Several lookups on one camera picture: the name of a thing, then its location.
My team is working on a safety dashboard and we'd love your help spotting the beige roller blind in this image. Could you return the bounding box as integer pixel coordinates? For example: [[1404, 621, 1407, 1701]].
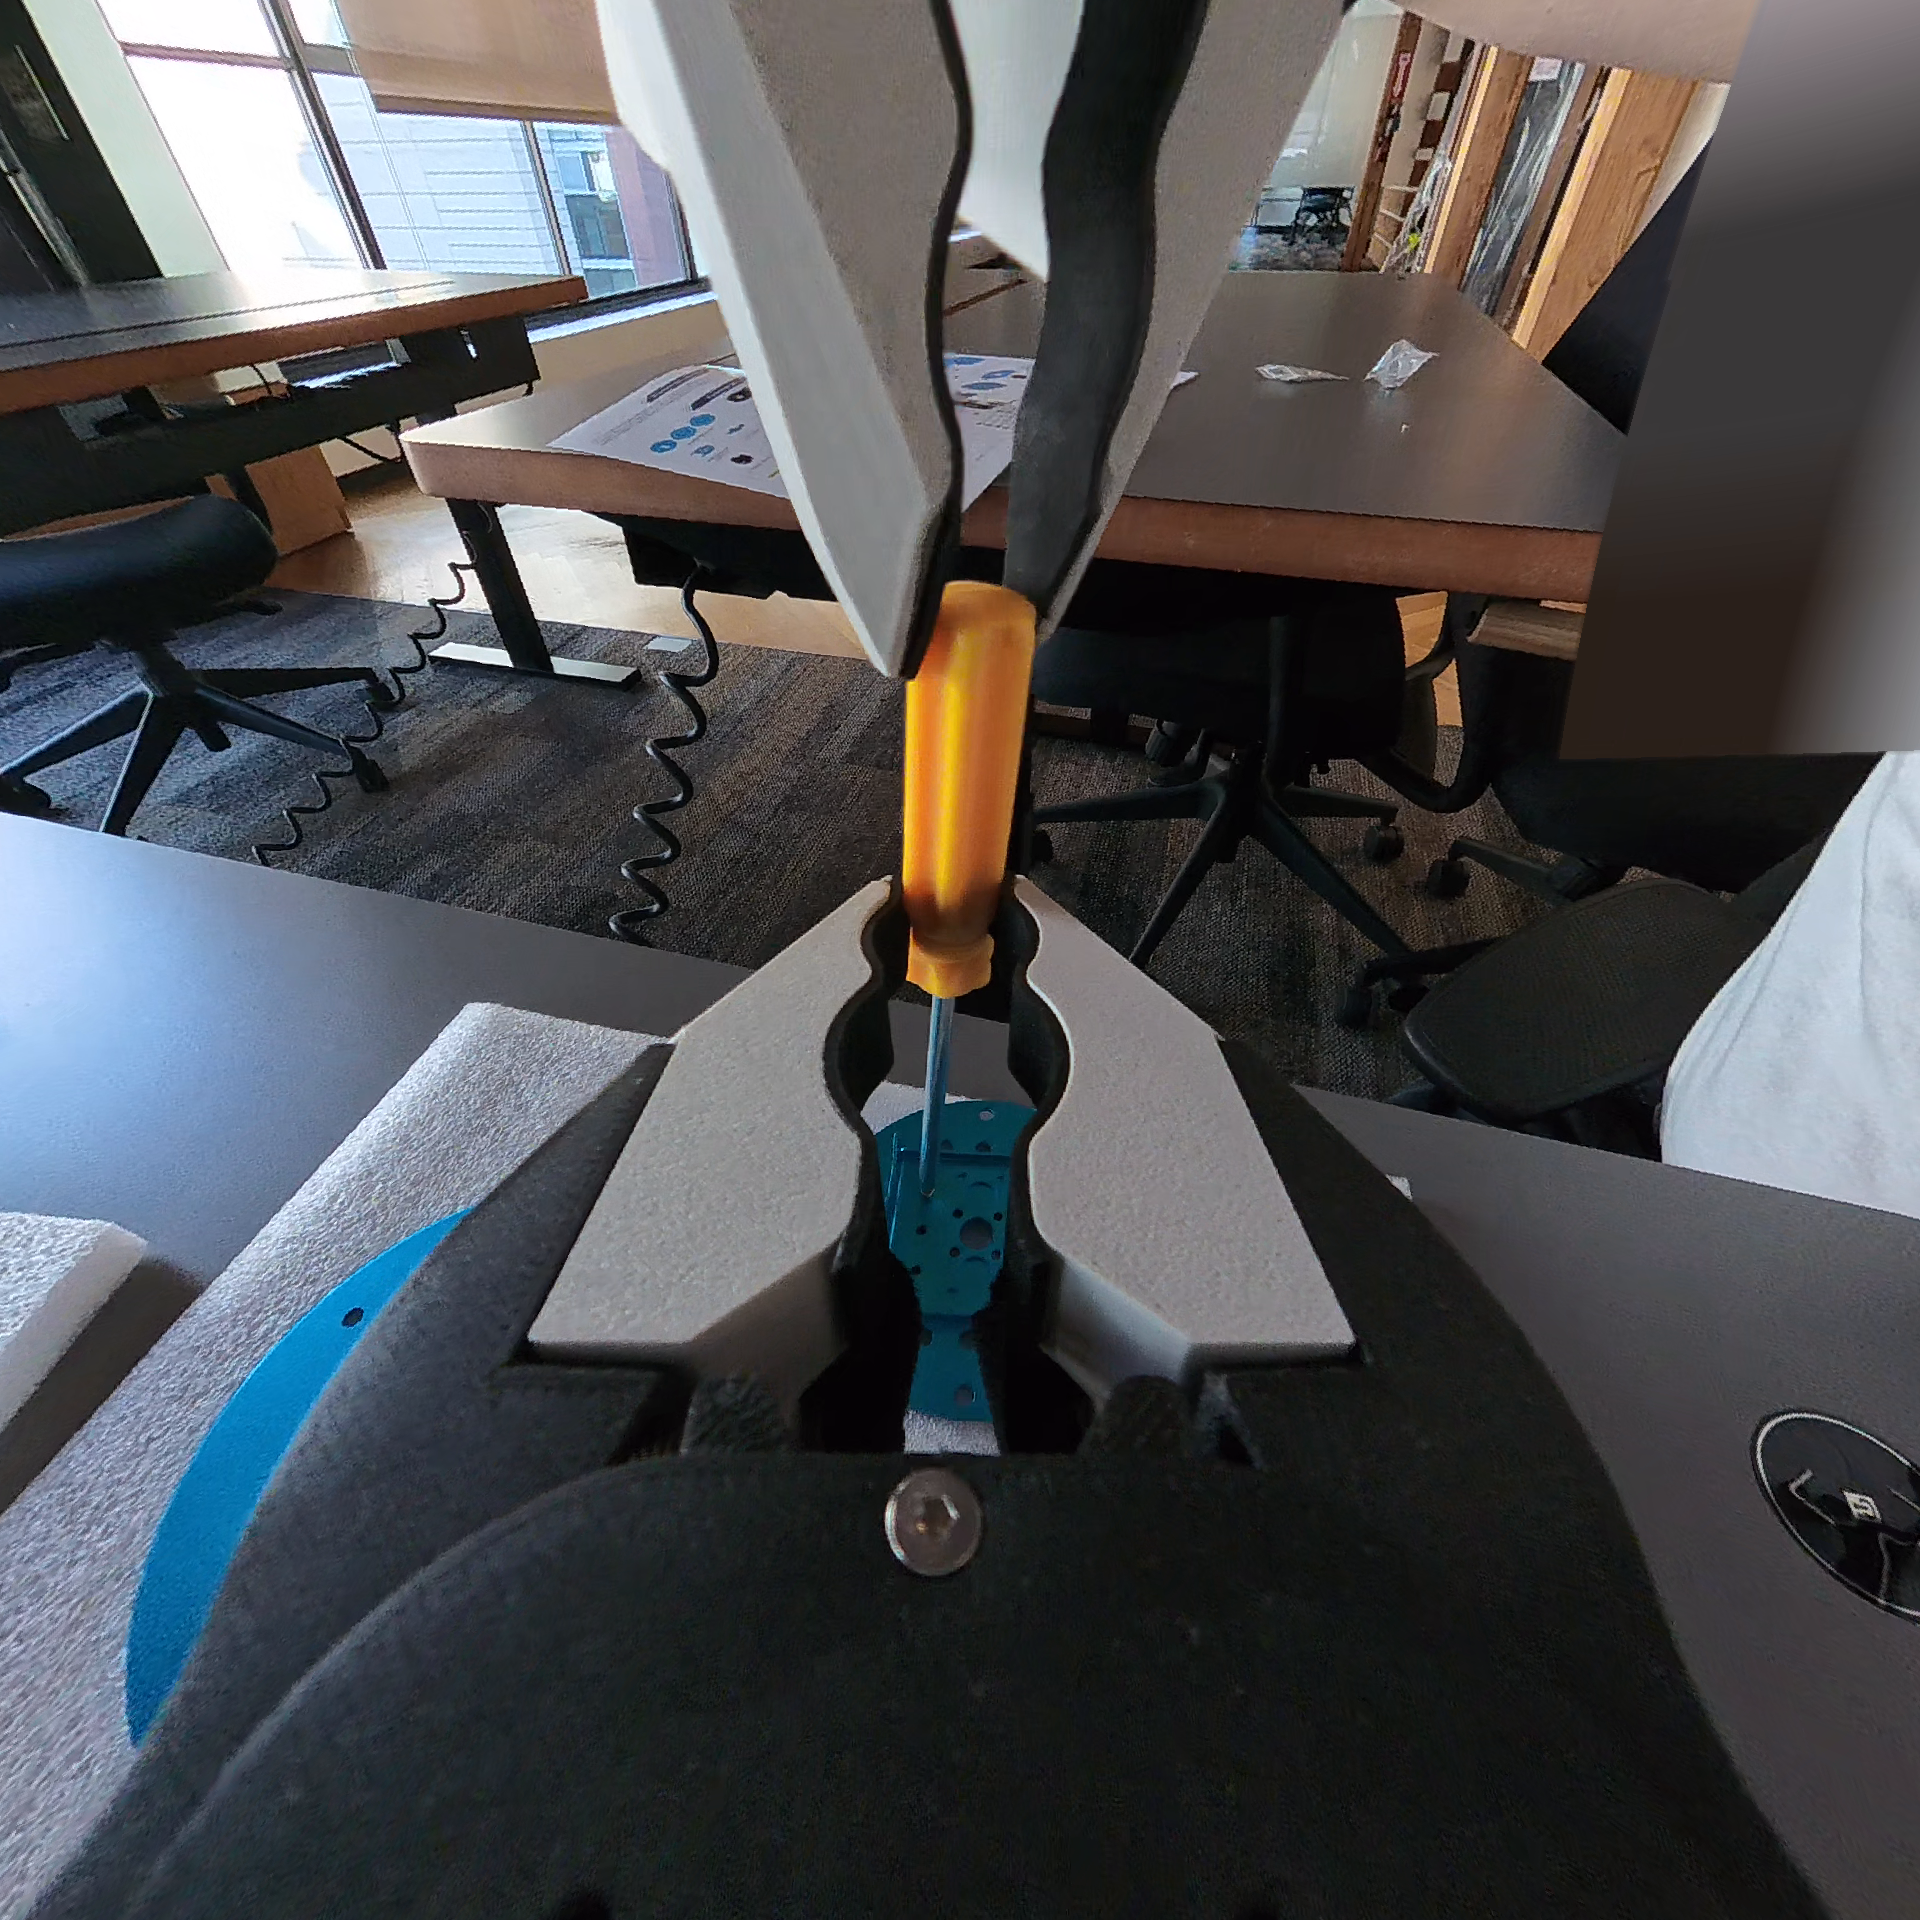
[[335, 0, 632, 125]]

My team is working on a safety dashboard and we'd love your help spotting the thin coiled black cable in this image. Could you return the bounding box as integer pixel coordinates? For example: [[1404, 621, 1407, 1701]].
[[252, 516, 483, 869]]

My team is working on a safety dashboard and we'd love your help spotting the black saddle stool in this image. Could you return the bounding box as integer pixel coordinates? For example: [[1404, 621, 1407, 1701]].
[[0, 496, 396, 838]]

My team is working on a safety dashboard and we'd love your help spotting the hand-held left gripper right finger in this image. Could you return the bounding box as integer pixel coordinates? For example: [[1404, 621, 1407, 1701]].
[[1008, 880, 1365, 1418]]

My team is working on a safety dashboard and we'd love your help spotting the blue slotted metal disc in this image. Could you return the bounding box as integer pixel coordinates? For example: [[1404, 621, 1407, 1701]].
[[123, 1206, 490, 1749]]

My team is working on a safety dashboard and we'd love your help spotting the window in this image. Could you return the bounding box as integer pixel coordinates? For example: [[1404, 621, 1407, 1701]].
[[119, 0, 706, 294]]

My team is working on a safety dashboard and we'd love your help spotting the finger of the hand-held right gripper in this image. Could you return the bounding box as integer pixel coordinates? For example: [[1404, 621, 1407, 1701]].
[[596, 0, 968, 677], [1000, 0, 1355, 632]]

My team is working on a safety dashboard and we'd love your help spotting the white foam piece with cutout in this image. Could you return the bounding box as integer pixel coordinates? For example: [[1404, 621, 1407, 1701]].
[[0, 1206, 149, 1432]]

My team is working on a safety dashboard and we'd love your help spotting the wooden shelving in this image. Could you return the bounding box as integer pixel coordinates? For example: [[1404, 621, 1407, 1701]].
[[1351, 0, 1727, 348]]

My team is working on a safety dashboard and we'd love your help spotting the brown cardboard box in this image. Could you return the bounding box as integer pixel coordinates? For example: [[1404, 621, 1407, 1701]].
[[210, 440, 354, 558]]

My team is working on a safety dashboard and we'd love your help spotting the thick coiled black cable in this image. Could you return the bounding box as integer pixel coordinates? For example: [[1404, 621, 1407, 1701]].
[[608, 562, 723, 945]]

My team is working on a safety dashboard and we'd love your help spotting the round black desk grommet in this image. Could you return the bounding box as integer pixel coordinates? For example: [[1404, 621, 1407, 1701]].
[[1750, 1407, 1920, 1622]]

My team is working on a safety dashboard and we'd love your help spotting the black mesh office chair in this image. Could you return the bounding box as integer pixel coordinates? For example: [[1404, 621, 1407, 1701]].
[[1394, 877, 1823, 1156]]

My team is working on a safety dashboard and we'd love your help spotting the large white foam sheet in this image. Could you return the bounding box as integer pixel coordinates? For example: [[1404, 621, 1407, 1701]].
[[0, 1001, 1008, 1905]]

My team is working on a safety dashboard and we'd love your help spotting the blue perforated metal bracket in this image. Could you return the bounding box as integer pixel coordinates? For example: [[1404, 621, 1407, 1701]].
[[884, 1125, 1022, 1313]]

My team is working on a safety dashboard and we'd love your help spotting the orange handled screwdriver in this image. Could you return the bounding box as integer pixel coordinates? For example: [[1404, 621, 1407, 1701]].
[[900, 583, 1039, 1193]]

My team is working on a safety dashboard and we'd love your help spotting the printed instruction sheet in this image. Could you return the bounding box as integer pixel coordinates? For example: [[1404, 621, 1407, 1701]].
[[546, 351, 1203, 505]]

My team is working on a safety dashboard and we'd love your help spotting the person's white shirt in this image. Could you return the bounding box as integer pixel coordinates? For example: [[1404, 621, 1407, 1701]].
[[1658, 749, 1920, 1215]]

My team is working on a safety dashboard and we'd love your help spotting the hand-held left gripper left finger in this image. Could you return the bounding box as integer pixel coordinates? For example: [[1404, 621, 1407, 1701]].
[[526, 880, 914, 1418]]

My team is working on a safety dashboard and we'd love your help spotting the dark office chair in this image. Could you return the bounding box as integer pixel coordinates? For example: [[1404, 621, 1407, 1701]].
[[1546, 193, 1696, 437]]

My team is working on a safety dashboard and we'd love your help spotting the black cabinet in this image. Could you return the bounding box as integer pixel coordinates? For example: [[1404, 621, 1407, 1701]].
[[0, 0, 165, 294]]

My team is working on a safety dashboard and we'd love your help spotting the black under-desk tray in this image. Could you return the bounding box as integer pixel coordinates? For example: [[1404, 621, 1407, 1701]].
[[76, 321, 541, 453]]

